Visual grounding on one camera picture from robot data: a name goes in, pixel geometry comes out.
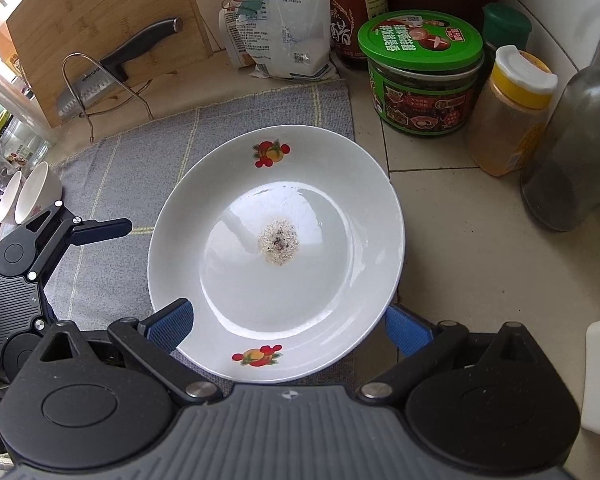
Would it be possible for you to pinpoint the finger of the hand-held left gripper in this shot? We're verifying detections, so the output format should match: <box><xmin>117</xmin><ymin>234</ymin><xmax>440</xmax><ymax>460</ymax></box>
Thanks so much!
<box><xmin>17</xmin><ymin>200</ymin><xmax>133</xmax><ymax>282</ymax></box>

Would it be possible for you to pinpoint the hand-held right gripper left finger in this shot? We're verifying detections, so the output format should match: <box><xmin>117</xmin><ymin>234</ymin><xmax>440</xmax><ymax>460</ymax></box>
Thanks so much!
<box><xmin>40</xmin><ymin>298</ymin><xmax>221</xmax><ymax>403</ymax></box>

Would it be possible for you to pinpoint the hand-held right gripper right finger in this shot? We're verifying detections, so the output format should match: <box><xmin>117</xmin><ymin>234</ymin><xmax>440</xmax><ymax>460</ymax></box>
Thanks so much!
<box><xmin>356</xmin><ymin>304</ymin><xmax>551</xmax><ymax>403</ymax></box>

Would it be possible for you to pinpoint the white fruit-print plate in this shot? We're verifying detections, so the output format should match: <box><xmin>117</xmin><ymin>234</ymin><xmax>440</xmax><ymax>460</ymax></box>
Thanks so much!
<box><xmin>147</xmin><ymin>125</ymin><xmax>406</xmax><ymax>383</ymax></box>

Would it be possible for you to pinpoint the grey checked cloth mat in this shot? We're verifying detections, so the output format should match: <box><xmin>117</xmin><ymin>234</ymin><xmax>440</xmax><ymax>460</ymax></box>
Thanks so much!
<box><xmin>45</xmin><ymin>79</ymin><xmax>356</xmax><ymax>391</ymax></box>

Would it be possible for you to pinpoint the clear glass jar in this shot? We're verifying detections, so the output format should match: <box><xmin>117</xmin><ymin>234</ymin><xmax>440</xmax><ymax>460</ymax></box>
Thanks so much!
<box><xmin>2</xmin><ymin>122</ymin><xmax>51</xmax><ymax>166</ymax></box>

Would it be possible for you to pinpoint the bamboo cutting board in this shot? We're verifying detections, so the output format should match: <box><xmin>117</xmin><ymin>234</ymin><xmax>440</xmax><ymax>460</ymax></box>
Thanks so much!
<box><xmin>4</xmin><ymin>0</ymin><xmax>213</xmax><ymax>128</ymax></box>

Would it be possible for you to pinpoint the yellow cap spice bottle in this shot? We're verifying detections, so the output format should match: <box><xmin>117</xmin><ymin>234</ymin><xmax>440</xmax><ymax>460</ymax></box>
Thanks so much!
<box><xmin>464</xmin><ymin>45</ymin><xmax>558</xmax><ymax>177</ymax></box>

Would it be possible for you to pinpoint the red and white bag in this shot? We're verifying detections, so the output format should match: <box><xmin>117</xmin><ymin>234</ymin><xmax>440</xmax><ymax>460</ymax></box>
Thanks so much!
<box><xmin>222</xmin><ymin>2</ymin><xmax>256</xmax><ymax>68</ymax></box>

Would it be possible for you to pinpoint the red cap glass bottle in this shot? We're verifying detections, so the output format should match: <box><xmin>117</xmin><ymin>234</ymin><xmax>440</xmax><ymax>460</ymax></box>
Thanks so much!
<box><xmin>520</xmin><ymin>47</ymin><xmax>600</xmax><ymax>233</ymax></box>

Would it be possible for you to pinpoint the green lid sauce jar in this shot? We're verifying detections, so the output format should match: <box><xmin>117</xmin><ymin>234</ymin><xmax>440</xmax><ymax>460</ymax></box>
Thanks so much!
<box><xmin>357</xmin><ymin>10</ymin><xmax>485</xmax><ymax>136</ymax></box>

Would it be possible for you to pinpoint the white and blue bag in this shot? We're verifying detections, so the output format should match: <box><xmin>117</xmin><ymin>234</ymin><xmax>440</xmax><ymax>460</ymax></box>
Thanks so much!
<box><xmin>236</xmin><ymin>0</ymin><xmax>341</xmax><ymax>81</ymax></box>

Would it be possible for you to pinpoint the dark soy sauce bottle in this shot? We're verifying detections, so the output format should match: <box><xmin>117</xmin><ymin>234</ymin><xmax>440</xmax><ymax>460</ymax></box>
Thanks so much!
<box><xmin>328</xmin><ymin>0</ymin><xmax>388</xmax><ymax>71</ymax></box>

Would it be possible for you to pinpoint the green cap spice bottle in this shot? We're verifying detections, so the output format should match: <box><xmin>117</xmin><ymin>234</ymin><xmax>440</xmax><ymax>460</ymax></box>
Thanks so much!
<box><xmin>481</xmin><ymin>3</ymin><xmax>532</xmax><ymax>68</ymax></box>

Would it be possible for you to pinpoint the metal wire rack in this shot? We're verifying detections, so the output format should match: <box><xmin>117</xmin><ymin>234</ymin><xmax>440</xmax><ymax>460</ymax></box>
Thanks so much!
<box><xmin>61</xmin><ymin>52</ymin><xmax>153</xmax><ymax>143</ymax></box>

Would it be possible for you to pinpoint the black handle kitchen knife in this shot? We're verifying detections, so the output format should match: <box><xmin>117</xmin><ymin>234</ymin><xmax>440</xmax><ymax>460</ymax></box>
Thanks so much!
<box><xmin>56</xmin><ymin>18</ymin><xmax>184</xmax><ymax>121</ymax></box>

